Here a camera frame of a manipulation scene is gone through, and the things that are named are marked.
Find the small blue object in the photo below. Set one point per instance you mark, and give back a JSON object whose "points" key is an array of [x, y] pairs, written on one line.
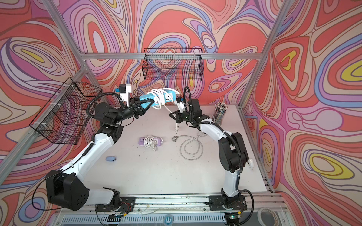
{"points": [[111, 158]]}

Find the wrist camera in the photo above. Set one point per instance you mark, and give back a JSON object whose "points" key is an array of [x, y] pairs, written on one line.
{"points": [[124, 91], [181, 104]]}

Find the aluminium frame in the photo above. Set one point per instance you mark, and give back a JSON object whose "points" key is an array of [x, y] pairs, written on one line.
{"points": [[37, 59]]}

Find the purple power strip with cord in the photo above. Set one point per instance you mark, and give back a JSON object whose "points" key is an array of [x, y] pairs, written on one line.
{"points": [[151, 142]]}

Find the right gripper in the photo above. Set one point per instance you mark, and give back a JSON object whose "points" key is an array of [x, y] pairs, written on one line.
{"points": [[178, 118]]}

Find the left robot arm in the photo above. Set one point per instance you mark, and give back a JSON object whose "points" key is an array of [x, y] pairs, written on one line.
{"points": [[65, 187]]}

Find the black wire basket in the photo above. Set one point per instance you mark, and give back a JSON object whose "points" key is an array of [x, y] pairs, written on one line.
{"points": [[63, 119], [183, 64]]}

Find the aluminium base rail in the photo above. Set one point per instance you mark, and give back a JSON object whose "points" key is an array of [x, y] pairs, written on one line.
{"points": [[264, 209]]}

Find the black wire basket back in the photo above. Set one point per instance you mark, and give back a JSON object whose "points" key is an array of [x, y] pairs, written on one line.
{"points": [[183, 64]]}

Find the black wire basket left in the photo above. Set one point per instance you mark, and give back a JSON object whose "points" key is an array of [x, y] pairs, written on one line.
{"points": [[63, 119]]}

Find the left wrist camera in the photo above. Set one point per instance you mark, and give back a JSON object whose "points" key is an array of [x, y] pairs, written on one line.
{"points": [[124, 91]]}

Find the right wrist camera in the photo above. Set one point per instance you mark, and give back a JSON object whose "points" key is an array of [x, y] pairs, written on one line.
{"points": [[181, 104]]}

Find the blue power strip with cord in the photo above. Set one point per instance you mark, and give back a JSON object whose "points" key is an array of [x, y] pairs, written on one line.
{"points": [[161, 97]]}

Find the metal cup of pens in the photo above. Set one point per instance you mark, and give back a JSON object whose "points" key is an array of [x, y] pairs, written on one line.
{"points": [[220, 110]]}

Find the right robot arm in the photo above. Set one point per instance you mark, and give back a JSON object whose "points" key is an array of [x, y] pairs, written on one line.
{"points": [[233, 157]]}

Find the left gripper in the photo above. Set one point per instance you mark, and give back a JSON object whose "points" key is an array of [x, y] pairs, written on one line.
{"points": [[136, 109]]}

